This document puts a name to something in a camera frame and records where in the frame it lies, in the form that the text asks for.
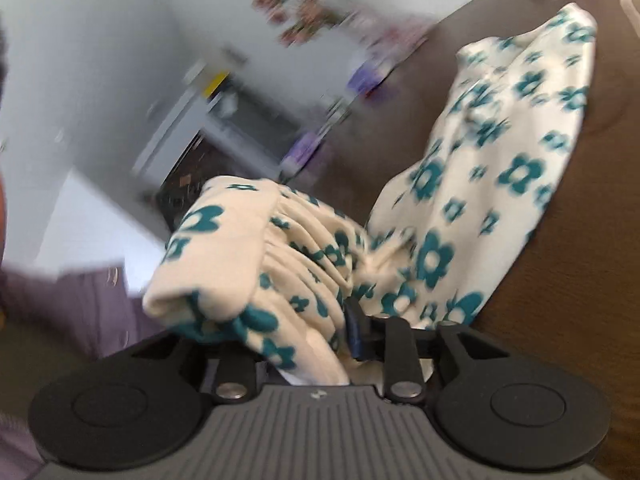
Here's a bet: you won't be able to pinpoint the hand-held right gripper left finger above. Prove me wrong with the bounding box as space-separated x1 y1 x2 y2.
129 334 261 405

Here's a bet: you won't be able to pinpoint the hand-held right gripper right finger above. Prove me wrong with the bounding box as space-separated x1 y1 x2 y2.
344 297 512 405

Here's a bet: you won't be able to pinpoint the white teal floral garment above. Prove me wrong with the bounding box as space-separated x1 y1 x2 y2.
142 2 599 387

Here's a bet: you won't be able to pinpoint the purple cylinder container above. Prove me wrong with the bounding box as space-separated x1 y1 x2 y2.
279 129 332 173

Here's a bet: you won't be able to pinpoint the dark patterned rug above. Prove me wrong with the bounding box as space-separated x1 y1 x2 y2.
156 129 238 233

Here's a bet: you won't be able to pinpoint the small bottles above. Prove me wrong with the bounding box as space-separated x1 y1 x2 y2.
318 92 353 128

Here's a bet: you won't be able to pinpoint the grey cabinet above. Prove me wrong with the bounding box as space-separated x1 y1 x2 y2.
132 49 303 188

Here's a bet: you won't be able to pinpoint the purple box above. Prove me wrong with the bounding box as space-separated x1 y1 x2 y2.
346 54 397 97

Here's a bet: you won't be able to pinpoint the yellow sticker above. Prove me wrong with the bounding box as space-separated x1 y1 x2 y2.
201 72 230 99

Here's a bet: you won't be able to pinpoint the pink wrapped package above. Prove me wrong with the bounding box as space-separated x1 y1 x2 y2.
344 4 437 63

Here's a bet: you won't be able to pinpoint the artificial flower bouquet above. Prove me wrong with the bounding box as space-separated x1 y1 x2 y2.
251 0 347 50

